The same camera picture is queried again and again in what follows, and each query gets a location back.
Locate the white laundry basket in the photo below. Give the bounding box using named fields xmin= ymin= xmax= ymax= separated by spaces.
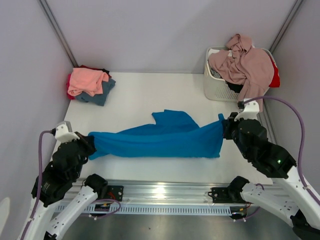
xmin=203 ymin=46 xmax=277 ymax=102

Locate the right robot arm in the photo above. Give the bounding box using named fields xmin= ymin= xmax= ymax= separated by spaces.
xmin=222 ymin=112 xmax=320 ymax=240

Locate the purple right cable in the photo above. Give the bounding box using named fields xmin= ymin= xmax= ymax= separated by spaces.
xmin=238 ymin=95 xmax=320 ymax=223

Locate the aluminium mounting rail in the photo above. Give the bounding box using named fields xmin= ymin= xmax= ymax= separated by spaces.
xmin=72 ymin=177 xmax=276 ymax=207

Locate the red shirt in basket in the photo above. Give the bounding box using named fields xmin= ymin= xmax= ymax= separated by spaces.
xmin=269 ymin=61 xmax=281 ymax=88

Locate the grey blue folded shirt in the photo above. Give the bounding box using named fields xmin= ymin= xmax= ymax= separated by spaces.
xmin=74 ymin=78 xmax=117 ymax=107

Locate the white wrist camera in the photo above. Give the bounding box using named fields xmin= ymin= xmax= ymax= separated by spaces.
xmin=235 ymin=99 xmax=260 ymax=121
xmin=52 ymin=121 xmax=80 ymax=143

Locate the grey garment in basket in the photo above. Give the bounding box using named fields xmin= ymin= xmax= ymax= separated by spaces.
xmin=210 ymin=68 xmax=222 ymax=79

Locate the blue t shirt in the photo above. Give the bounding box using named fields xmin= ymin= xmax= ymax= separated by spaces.
xmin=88 ymin=109 xmax=225 ymax=160

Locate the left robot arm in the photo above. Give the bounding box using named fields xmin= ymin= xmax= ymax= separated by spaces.
xmin=18 ymin=132 xmax=108 ymax=240

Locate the right corner metal profile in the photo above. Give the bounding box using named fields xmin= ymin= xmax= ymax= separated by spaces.
xmin=269 ymin=0 xmax=306 ymax=54

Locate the corner metal profile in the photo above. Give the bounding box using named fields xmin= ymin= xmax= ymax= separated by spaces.
xmin=269 ymin=0 xmax=306 ymax=54
xmin=37 ymin=0 xmax=78 ymax=68

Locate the black folded shirt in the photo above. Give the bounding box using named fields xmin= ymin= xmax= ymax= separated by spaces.
xmin=99 ymin=68 xmax=111 ymax=78

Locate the salmon pink folded shirt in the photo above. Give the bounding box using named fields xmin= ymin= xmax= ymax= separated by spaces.
xmin=68 ymin=67 xmax=109 ymax=97

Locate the left corner metal profile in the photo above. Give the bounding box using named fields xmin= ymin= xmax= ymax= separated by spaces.
xmin=37 ymin=0 xmax=78 ymax=68

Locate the purple cable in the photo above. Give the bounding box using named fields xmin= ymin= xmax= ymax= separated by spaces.
xmin=238 ymin=95 xmax=320 ymax=223
xmin=18 ymin=129 xmax=121 ymax=240

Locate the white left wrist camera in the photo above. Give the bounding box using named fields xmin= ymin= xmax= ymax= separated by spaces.
xmin=52 ymin=121 xmax=80 ymax=143

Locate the dusty pink shirt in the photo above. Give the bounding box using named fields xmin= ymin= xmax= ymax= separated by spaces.
xmin=208 ymin=34 xmax=275 ymax=101

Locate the white slotted cable duct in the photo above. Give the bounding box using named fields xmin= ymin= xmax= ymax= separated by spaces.
xmin=54 ymin=204 xmax=232 ymax=215

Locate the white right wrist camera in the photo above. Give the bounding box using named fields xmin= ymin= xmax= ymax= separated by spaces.
xmin=235 ymin=99 xmax=260 ymax=121

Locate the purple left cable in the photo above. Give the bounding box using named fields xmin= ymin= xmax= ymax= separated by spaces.
xmin=18 ymin=129 xmax=121 ymax=240

